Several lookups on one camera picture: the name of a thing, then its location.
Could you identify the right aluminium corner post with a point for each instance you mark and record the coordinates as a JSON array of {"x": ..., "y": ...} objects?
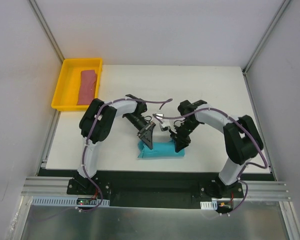
[{"x": 263, "y": 40}]

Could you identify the aluminium front rail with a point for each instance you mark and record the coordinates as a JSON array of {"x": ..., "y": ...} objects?
[{"x": 57, "y": 186}]

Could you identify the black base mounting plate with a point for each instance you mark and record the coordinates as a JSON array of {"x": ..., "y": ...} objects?
[{"x": 144, "y": 189}]

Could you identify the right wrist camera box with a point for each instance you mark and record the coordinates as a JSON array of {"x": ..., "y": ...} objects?
[{"x": 166, "y": 126}]

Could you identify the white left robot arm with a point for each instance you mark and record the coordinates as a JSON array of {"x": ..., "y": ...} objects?
[{"x": 96, "y": 125}]

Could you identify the left grey cable duct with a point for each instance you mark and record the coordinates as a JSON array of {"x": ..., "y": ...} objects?
[{"x": 58, "y": 201}]

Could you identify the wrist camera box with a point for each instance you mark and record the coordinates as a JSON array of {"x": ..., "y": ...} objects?
[
  {"x": 166, "y": 126},
  {"x": 158, "y": 115}
]

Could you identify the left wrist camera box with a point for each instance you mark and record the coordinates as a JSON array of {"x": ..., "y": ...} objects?
[{"x": 158, "y": 115}]

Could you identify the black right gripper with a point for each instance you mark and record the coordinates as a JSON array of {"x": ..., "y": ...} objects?
[{"x": 179, "y": 136}]

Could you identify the left aluminium corner post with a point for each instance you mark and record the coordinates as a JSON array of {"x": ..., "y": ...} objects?
[{"x": 46, "y": 29}]

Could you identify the right white cable duct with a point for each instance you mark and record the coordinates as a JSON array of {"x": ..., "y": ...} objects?
[{"x": 209, "y": 205}]

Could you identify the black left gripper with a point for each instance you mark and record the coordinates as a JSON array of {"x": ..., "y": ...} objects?
[{"x": 145, "y": 129}]

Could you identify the yellow plastic bin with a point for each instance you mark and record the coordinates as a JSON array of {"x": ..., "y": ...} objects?
[{"x": 67, "y": 89}]

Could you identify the cyan t shirt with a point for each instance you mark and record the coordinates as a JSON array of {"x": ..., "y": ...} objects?
[{"x": 160, "y": 150}]

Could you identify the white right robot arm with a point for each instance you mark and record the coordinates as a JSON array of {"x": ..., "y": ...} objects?
[{"x": 241, "y": 137}]

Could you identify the aluminium corner post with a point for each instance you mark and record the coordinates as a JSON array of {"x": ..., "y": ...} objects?
[
  {"x": 263, "y": 40},
  {"x": 46, "y": 29}
]

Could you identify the red folded t shirt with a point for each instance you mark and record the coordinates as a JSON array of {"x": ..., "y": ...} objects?
[{"x": 87, "y": 89}]

